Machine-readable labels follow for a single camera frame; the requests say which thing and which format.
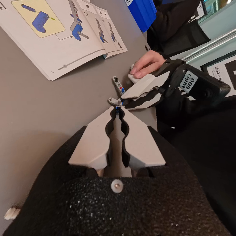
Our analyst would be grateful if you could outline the blue storage bin with tag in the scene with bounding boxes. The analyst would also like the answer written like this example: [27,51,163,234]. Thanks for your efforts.
[124,0,157,33]

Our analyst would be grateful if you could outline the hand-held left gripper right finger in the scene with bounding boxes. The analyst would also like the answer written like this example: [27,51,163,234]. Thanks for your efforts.
[119,107,166,170]

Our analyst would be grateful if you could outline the small grey lego connector assembly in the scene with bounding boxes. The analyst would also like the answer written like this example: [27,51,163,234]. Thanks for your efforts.
[108,97,123,111]

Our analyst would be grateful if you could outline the grey lego beam blue bracket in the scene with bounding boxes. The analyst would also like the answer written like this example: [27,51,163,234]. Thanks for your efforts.
[112,76,126,96]

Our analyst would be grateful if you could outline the white scrap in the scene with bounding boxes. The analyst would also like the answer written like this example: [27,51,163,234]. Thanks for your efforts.
[4,207,21,221]

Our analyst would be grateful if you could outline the framed paper sign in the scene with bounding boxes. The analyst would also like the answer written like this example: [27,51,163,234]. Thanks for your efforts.
[200,50,236,101]

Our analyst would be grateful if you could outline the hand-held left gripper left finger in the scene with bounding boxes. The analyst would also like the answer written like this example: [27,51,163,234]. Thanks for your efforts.
[68,106,116,171]

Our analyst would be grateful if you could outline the person's right forearm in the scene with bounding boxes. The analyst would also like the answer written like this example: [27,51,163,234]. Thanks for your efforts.
[147,0,202,64]

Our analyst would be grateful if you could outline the black office chair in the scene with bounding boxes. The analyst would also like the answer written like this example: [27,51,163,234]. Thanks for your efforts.
[162,18,212,56]

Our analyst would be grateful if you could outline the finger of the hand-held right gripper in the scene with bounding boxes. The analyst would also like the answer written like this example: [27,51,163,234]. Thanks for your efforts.
[123,90,163,110]
[121,71,170,100]

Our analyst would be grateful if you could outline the person's right hand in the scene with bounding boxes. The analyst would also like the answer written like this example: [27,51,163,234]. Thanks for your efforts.
[130,50,167,79]

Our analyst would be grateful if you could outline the aluminium rail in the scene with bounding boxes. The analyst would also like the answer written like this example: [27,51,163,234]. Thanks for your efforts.
[167,28,236,64]

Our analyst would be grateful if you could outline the lego instruction booklet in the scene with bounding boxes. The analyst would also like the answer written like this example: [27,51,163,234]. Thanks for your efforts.
[0,0,128,81]

